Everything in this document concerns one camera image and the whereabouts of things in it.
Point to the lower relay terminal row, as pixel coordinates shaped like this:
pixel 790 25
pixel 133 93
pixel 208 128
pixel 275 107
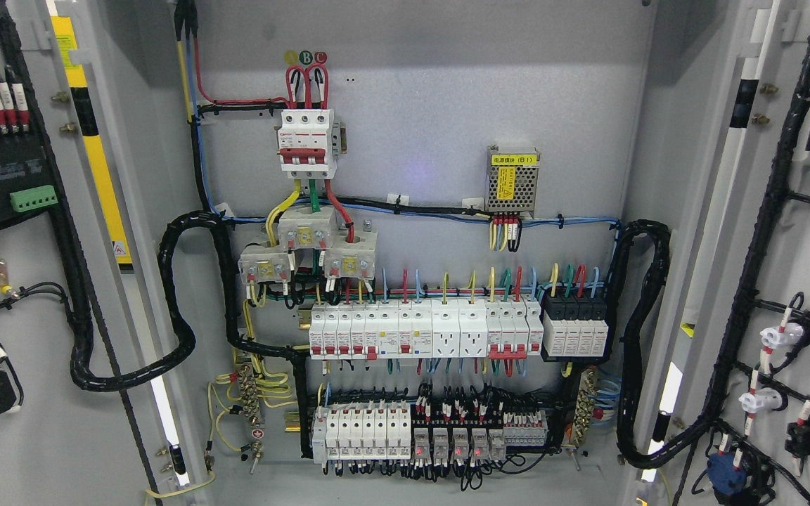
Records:
pixel 462 428

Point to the red white main breaker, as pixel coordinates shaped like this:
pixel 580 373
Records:
pixel 308 147

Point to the perforated metal power supply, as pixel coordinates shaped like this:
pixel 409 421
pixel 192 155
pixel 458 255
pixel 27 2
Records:
pixel 512 179

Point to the grey current transformers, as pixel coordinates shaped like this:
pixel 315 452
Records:
pixel 300 230

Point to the white circuit breaker row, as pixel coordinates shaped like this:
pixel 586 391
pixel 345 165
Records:
pixel 458 328

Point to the black surge protector block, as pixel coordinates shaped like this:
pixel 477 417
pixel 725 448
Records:
pixel 575 329

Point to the lower white breaker row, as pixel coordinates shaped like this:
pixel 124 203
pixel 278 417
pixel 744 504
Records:
pixel 362 432

